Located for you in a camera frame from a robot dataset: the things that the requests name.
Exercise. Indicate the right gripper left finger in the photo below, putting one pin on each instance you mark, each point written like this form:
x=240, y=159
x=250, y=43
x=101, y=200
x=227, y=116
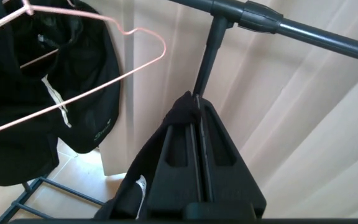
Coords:
x=172, y=186

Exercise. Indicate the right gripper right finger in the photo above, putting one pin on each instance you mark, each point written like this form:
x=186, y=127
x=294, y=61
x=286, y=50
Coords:
x=238, y=186

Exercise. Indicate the black garment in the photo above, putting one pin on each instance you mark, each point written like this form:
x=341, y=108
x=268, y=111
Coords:
x=145, y=161

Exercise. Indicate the pink clothes hanger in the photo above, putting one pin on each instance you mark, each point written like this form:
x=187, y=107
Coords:
x=39, y=58
x=104, y=84

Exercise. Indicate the black shorts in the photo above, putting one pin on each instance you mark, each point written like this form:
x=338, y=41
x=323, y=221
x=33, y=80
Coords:
x=11, y=93

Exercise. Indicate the black clothes rack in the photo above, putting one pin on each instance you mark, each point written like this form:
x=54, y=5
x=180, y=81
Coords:
x=259, y=18

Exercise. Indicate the beige curtain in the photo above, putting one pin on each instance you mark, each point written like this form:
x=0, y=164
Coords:
x=291, y=124

